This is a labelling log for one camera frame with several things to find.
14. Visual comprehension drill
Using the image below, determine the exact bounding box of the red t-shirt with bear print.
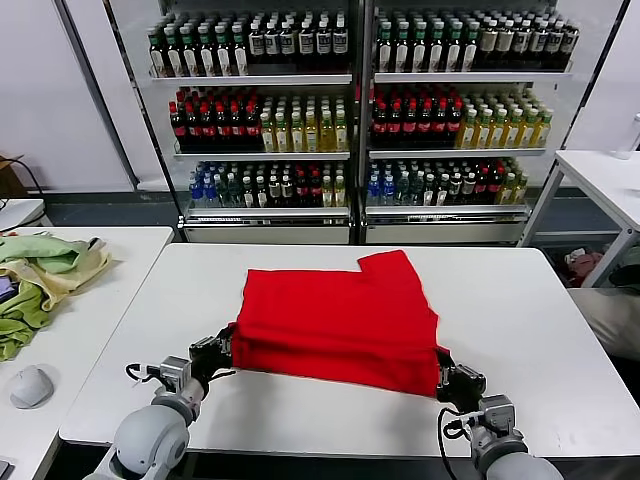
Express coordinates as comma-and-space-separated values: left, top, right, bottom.
230, 248, 442, 400

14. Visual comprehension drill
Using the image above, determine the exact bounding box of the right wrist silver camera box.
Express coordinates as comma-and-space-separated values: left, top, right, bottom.
477, 394, 516, 431

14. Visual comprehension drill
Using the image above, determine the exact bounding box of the white rounded desk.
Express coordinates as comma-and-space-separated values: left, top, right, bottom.
0, 198, 51, 232

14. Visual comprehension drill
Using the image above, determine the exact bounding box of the white table with metal legs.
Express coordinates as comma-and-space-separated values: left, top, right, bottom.
517, 148, 640, 289

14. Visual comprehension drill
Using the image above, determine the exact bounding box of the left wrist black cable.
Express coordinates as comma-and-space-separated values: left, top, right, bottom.
124, 362, 164, 387

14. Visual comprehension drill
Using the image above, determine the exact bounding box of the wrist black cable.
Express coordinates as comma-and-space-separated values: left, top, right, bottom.
124, 362, 164, 387
436, 405, 479, 474

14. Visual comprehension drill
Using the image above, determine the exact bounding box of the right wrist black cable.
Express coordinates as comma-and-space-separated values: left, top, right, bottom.
436, 405, 479, 474

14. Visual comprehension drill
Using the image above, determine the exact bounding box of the cream yellow garment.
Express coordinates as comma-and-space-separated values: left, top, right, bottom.
0, 238, 112, 312

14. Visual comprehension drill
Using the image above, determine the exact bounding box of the white computer mouse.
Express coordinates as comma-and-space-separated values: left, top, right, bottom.
9, 364, 55, 410

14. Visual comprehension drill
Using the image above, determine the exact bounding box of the olive green garment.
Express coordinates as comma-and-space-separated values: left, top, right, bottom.
0, 279, 54, 362

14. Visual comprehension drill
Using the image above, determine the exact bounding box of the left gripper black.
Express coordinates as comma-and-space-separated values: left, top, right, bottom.
188, 322, 239, 396

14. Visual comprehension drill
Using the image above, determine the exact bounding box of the beverage display shelf unit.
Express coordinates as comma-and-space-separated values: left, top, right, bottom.
104, 0, 365, 246
360, 0, 632, 247

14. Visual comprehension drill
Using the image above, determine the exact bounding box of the green cap cream label bottle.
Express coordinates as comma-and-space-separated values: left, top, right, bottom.
182, 25, 200, 78
148, 25, 166, 78
445, 20, 464, 74
462, 20, 480, 74
393, 20, 411, 74
428, 20, 446, 74
375, 20, 394, 74
410, 20, 429, 74
215, 25, 233, 78
232, 25, 250, 78
165, 25, 183, 78
198, 25, 217, 78

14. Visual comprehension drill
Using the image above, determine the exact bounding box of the dark green fabric object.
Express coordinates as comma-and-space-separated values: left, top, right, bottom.
609, 247, 640, 289

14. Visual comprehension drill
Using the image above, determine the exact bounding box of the light green garment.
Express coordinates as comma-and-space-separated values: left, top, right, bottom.
0, 233, 90, 275

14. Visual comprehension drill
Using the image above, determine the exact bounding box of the brown cardboard box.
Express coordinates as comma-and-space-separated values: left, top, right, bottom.
0, 154, 29, 197

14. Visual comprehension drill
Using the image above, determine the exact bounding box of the grey slanted metal post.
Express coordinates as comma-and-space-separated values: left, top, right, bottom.
53, 0, 141, 191

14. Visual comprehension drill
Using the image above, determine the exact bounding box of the white cap dark drink bottle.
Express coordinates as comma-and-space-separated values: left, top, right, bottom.
315, 18, 333, 71
248, 19, 266, 71
279, 19, 297, 71
332, 17, 350, 71
297, 18, 316, 71
264, 19, 282, 71

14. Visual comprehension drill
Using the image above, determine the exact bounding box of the pink clothes pile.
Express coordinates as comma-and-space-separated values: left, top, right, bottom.
564, 249, 606, 281

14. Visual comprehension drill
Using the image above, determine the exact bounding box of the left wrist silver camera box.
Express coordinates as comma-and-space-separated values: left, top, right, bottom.
159, 355, 194, 391

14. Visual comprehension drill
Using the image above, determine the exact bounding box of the beige fabric object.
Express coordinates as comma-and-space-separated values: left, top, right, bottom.
567, 287, 640, 359

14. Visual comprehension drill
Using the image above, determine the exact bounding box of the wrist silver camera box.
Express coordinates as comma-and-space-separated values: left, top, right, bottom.
159, 355, 194, 391
477, 394, 516, 431

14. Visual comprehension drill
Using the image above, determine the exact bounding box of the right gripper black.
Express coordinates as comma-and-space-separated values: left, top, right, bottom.
434, 349, 487, 409

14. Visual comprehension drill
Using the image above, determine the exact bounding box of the white side table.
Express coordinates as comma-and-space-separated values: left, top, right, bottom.
0, 226, 175, 480

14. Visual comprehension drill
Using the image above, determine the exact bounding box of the beige label dark drink bottle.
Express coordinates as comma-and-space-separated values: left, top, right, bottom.
562, 19, 580, 70
547, 19, 564, 70
530, 19, 549, 70
496, 19, 515, 70
513, 19, 531, 70
479, 19, 497, 70

